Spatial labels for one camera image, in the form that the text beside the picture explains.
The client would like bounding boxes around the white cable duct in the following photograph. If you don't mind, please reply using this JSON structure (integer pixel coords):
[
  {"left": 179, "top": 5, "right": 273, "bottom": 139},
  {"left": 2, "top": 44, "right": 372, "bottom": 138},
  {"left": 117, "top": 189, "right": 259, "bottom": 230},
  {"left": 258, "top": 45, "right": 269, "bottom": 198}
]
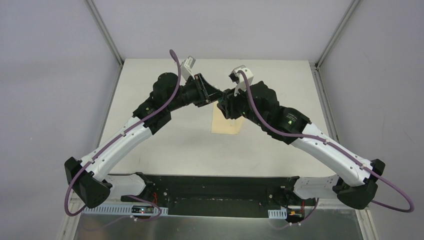
[
  {"left": 83, "top": 203, "right": 169, "bottom": 216},
  {"left": 267, "top": 208, "right": 287, "bottom": 220}
]

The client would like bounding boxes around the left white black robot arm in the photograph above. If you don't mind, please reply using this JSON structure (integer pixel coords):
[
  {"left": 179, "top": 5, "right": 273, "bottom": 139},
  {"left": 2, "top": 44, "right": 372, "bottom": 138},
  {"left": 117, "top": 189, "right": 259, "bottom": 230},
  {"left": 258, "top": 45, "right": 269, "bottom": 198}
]
[{"left": 64, "top": 72, "right": 223, "bottom": 209}]

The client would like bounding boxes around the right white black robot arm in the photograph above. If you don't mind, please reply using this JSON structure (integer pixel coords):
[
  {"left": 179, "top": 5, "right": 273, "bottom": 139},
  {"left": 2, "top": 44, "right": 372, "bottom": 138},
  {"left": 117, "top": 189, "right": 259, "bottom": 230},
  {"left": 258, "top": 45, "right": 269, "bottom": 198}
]
[{"left": 217, "top": 81, "right": 385, "bottom": 210}]

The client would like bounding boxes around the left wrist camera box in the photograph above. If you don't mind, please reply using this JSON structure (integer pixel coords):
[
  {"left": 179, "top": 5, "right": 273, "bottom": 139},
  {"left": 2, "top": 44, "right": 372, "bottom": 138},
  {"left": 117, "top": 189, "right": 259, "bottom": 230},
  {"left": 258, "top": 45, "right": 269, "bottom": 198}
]
[{"left": 180, "top": 56, "right": 196, "bottom": 81}]

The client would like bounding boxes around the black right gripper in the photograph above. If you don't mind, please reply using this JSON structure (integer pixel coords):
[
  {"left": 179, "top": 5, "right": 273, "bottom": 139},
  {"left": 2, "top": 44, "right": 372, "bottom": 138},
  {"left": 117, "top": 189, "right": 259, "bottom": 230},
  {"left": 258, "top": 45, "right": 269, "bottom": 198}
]
[{"left": 217, "top": 81, "right": 267, "bottom": 129}]

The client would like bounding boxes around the right white cable duct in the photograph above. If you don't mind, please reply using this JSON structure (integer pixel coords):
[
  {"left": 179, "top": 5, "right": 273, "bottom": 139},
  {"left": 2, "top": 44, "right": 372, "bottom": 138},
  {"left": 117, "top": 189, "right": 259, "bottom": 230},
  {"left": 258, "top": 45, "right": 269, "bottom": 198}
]
[{"left": 267, "top": 208, "right": 287, "bottom": 220}]

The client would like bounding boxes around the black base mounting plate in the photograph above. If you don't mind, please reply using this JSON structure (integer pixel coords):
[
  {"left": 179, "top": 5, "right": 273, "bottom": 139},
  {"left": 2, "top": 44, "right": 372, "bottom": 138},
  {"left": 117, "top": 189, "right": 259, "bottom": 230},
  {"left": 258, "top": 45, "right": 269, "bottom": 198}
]
[{"left": 138, "top": 172, "right": 316, "bottom": 218}]

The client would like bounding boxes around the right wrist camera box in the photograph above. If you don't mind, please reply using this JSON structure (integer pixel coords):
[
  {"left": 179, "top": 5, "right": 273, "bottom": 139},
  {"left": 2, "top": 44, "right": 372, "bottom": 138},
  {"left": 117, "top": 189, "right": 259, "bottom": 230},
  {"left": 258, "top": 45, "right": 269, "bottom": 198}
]
[{"left": 229, "top": 65, "right": 254, "bottom": 97}]

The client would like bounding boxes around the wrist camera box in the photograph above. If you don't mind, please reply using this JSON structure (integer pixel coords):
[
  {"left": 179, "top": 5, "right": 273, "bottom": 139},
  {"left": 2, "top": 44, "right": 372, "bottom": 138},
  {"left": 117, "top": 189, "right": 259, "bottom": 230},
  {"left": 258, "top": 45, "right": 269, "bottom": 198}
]
[
  {"left": 180, "top": 56, "right": 196, "bottom": 81},
  {"left": 229, "top": 65, "right": 254, "bottom": 97}
]

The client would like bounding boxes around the left white cable duct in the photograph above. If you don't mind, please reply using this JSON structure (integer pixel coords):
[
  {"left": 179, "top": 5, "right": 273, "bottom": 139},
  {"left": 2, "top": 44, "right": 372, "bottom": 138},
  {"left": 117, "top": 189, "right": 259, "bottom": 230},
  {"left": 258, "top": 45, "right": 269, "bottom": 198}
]
[{"left": 83, "top": 203, "right": 169, "bottom": 216}]

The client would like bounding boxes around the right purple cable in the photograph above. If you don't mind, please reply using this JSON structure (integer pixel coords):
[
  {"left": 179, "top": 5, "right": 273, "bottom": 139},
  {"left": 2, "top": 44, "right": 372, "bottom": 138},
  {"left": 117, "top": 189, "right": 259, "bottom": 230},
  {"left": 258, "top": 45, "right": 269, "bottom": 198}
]
[{"left": 236, "top": 69, "right": 415, "bottom": 230}]

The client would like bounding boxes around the cream paper envelope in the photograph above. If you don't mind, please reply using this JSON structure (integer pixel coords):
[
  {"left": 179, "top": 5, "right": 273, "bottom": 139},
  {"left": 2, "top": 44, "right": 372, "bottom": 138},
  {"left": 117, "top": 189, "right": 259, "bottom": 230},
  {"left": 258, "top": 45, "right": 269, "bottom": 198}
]
[{"left": 211, "top": 102, "right": 244, "bottom": 135}]

